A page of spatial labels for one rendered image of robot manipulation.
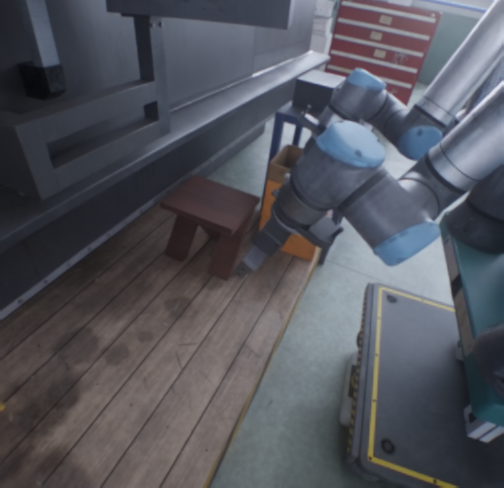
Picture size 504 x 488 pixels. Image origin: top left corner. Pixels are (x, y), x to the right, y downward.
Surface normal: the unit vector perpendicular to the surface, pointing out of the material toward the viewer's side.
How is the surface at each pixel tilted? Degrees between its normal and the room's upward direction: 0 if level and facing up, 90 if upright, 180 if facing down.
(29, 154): 86
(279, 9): 90
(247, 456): 0
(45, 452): 0
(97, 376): 0
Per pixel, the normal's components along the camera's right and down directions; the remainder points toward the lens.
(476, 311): 0.11, -0.77
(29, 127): 0.90, 0.30
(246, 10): -0.16, 0.61
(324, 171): -0.65, 0.40
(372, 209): -0.40, 0.12
